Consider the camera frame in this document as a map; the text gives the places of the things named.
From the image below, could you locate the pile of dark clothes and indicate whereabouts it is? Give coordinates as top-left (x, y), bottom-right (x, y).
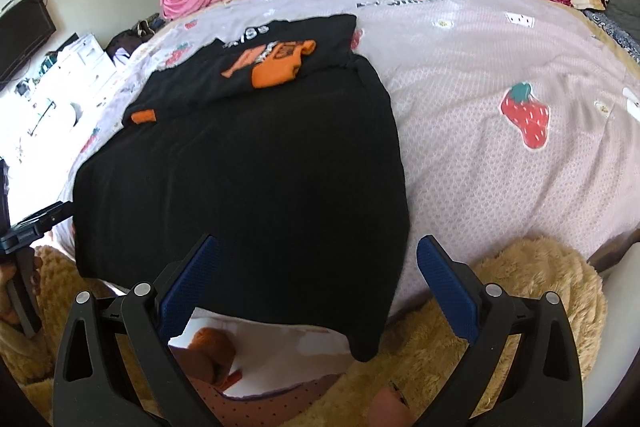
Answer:
top-left (106, 19), bottom-right (166, 58)

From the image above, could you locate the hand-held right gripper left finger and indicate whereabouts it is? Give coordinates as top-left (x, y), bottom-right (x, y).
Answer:
top-left (52, 234), bottom-right (221, 427)

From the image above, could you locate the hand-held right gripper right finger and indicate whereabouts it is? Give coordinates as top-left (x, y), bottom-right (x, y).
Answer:
top-left (416, 235), bottom-right (583, 427)

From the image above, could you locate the black sweater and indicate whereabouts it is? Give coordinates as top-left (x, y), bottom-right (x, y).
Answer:
top-left (72, 13), bottom-right (412, 362)

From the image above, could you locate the dark patterned cloth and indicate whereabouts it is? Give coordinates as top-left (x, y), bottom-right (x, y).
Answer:
top-left (582, 9), bottom-right (640, 62)

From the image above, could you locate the white dresser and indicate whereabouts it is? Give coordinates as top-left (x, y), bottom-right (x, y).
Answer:
top-left (0, 33), bottom-right (118, 158)

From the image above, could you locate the strawberry printed bed sheet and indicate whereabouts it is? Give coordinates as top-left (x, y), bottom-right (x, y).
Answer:
top-left (52, 0), bottom-right (640, 308)

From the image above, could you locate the person's left hand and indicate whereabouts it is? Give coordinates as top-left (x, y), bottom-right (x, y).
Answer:
top-left (0, 254), bottom-right (45, 325)

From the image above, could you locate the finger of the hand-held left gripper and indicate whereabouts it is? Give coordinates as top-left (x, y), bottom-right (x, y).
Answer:
top-left (10, 201), bottom-right (66, 239)

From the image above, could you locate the black television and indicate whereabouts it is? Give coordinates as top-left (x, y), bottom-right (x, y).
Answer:
top-left (0, 0), bottom-right (57, 82)

